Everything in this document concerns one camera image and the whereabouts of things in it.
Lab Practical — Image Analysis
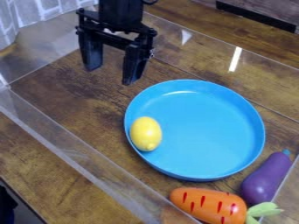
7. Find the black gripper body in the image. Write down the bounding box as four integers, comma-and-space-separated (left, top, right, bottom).
76, 0, 159, 53

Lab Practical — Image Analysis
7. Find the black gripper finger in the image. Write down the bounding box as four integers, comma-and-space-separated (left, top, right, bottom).
123, 44, 151, 86
77, 30, 103, 71

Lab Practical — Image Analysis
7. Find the yellow toy lemon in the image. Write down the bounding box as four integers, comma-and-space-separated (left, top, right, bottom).
130, 116, 163, 151

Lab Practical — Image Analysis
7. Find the blue round tray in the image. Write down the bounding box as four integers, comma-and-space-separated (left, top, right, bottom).
124, 80, 266, 182

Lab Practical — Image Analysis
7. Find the white patterned curtain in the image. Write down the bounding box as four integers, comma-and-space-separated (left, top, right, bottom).
0, 0, 99, 51

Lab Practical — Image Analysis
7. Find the purple toy eggplant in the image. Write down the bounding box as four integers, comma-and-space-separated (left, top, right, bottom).
240, 150, 292, 205

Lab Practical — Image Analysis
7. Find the orange toy carrot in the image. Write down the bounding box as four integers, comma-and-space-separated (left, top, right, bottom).
170, 187, 283, 224

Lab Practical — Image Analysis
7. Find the clear acrylic enclosure wall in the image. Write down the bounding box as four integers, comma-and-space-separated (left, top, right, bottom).
0, 13, 299, 224

